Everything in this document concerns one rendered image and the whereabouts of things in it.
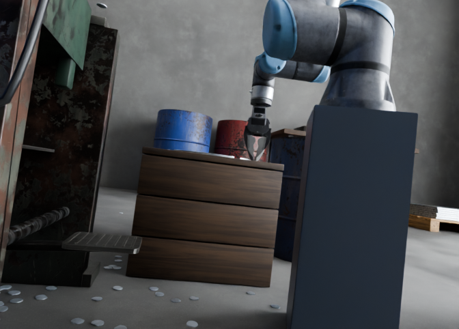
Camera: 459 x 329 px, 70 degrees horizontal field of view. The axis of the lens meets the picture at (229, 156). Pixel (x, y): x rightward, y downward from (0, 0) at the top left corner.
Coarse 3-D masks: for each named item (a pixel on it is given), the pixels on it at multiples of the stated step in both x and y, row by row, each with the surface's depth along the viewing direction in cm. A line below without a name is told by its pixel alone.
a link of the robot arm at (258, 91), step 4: (252, 88) 111; (256, 88) 109; (260, 88) 108; (264, 88) 108; (268, 88) 109; (272, 88) 110; (252, 92) 110; (256, 92) 109; (260, 92) 108; (264, 92) 108; (268, 92) 109; (272, 92) 110; (252, 96) 110; (256, 96) 109; (260, 96) 108; (264, 96) 108; (268, 96) 109; (272, 96) 110; (272, 100) 111
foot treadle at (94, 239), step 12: (24, 240) 56; (36, 240) 56; (48, 240) 57; (60, 240) 57; (72, 240) 54; (84, 240) 55; (96, 240) 56; (108, 240) 57; (120, 240) 58; (132, 240) 59; (108, 252) 53; (120, 252) 53; (132, 252) 54
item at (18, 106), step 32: (0, 0) 31; (32, 0) 34; (0, 32) 31; (0, 64) 31; (32, 64) 36; (0, 96) 31; (0, 128) 31; (0, 160) 32; (0, 192) 32; (0, 224) 33; (0, 256) 34
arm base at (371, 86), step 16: (352, 64) 64; (368, 64) 63; (336, 80) 66; (352, 80) 63; (368, 80) 62; (384, 80) 63; (336, 96) 65; (352, 96) 62; (368, 96) 61; (384, 96) 64
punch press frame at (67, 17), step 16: (64, 0) 59; (80, 0) 68; (48, 16) 53; (64, 16) 60; (80, 16) 69; (48, 32) 55; (64, 32) 61; (80, 32) 70; (48, 48) 63; (64, 48) 62; (80, 48) 72; (48, 64) 74; (64, 64) 68; (80, 64) 74; (64, 80) 67; (64, 208) 74; (32, 224) 56; (48, 224) 63; (16, 240) 50
